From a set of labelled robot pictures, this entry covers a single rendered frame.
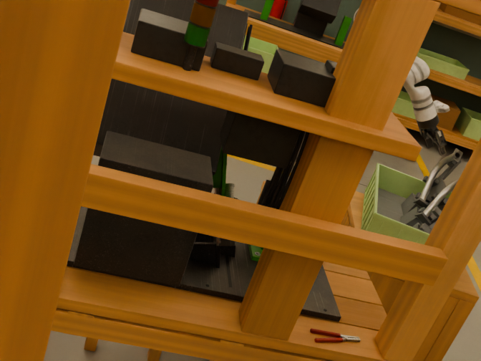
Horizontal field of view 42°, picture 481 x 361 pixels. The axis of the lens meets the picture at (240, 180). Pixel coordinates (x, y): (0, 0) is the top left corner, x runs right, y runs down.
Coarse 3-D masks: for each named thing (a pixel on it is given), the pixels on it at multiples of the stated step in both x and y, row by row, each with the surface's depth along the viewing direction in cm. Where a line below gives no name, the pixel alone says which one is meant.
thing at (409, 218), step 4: (416, 208) 278; (440, 208) 273; (408, 212) 281; (412, 212) 277; (416, 212) 274; (404, 216) 280; (408, 216) 276; (412, 216) 272; (416, 216) 269; (436, 216) 269; (400, 220) 280; (404, 220) 276; (408, 220) 272; (412, 220) 269; (416, 220) 269; (432, 220) 268; (436, 220) 268; (408, 224) 270; (412, 224) 270; (420, 224) 269; (428, 224) 269
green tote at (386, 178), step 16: (384, 176) 307; (400, 176) 305; (368, 192) 299; (400, 192) 308; (416, 192) 307; (368, 208) 274; (368, 224) 258; (384, 224) 252; (400, 224) 250; (416, 240) 252
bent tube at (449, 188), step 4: (456, 180) 273; (452, 184) 274; (444, 188) 275; (448, 188) 274; (452, 188) 274; (440, 192) 275; (444, 192) 274; (448, 192) 274; (440, 196) 273; (444, 196) 274; (436, 200) 272; (440, 200) 272; (432, 204) 271; (436, 204) 271; (428, 208) 270; (432, 208) 270; (424, 212) 269; (428, 212) 269
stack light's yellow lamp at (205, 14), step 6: (198, 6) 132; (204, 6) 132; (192, 12) 133; (198, 12) 132; (204, 12) 132; (210, 12) 132; (192, 18) 133; (198, 18) 133; (204, 18) 133; (210, 18) 133; (198, 24) 133; (204, 24) 133; (210, 24) 135
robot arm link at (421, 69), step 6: (414, 60) 214; (420, 60) 212; (414, 66) 212; (420, 66) 211; (426, 66) 212; (414, 72) 211; (420, 72) 211; (426, 72) 212; (420, 78) 212; (426, 78) 214
